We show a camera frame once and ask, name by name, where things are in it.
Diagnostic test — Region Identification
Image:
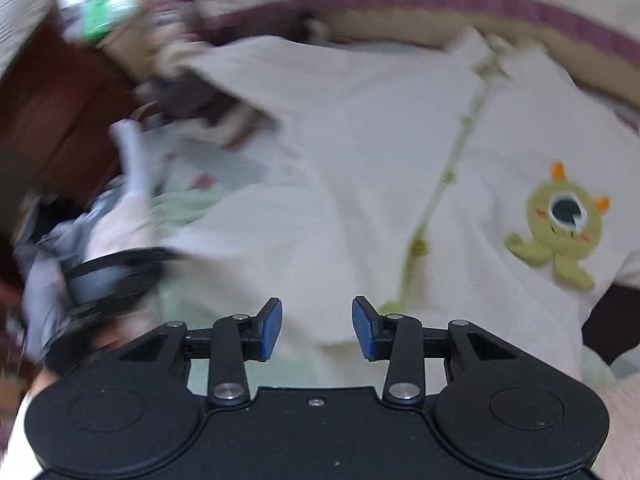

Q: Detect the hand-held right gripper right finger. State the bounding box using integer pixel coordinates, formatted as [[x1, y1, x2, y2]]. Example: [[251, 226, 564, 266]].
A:
[[351, 296, 516, 405]]

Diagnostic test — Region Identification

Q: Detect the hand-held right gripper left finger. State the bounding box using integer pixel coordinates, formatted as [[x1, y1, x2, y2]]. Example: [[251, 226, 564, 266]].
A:
[[117, 297, 284, 407]]

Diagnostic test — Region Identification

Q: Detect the white monster-patch baby top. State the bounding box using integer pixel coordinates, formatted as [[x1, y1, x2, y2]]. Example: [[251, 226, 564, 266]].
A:
[[165, 25, 640, 391]]

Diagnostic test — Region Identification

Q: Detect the grey cloth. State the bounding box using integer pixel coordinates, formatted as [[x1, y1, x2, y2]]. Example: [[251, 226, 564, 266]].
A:
[[15, 180, 131, 361]]

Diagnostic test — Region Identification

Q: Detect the pale green cloth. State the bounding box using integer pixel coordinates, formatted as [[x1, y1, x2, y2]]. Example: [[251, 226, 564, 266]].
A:
[[147, 187, 631, 396]]

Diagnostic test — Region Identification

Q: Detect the white crumpled cloth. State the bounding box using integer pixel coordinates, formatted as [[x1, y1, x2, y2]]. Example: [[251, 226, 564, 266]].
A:
[[109, 119, 168, 201]]

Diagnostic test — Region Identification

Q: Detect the brown wooden cabinet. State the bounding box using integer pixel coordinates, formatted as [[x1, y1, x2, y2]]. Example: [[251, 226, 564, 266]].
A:
[[0, 22, 136, 241]]

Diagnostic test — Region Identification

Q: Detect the dark brown ribbed garment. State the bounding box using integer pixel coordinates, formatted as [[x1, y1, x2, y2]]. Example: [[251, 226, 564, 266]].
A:
[[135, 75, 236, 131]]

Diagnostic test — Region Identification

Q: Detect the cardboard box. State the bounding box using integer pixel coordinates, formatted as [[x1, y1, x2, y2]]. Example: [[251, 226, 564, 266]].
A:
[[95, 22, 156, 78]]

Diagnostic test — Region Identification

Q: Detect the dark cloth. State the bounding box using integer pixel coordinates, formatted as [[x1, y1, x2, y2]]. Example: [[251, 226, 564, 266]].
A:
[[582, 285, 640, 366]]

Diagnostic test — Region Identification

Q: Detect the green plastic packet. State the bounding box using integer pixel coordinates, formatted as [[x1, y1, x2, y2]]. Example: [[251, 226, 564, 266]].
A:
[[80, 0, 143, 43]]

